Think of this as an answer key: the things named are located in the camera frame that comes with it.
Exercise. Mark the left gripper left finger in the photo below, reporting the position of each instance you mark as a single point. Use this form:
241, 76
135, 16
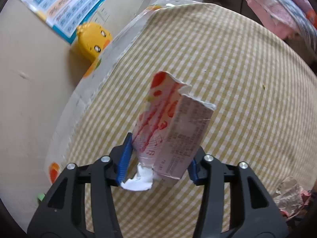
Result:
120, 156

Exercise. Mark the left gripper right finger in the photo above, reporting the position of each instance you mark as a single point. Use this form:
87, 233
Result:
196, 171

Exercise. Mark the red white torn carton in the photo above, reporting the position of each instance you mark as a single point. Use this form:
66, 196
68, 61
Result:
167, 133

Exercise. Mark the red bin with green rim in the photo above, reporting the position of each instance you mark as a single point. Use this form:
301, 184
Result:
41, 197

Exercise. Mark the white fruit-print undercloth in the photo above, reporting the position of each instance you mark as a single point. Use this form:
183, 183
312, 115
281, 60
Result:
89, 86

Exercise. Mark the yellow duck toy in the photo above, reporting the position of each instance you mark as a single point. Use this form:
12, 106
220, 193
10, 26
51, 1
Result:
91, 39

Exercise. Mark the bed with plaid blanket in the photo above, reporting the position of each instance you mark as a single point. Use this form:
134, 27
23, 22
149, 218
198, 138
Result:
286, 18

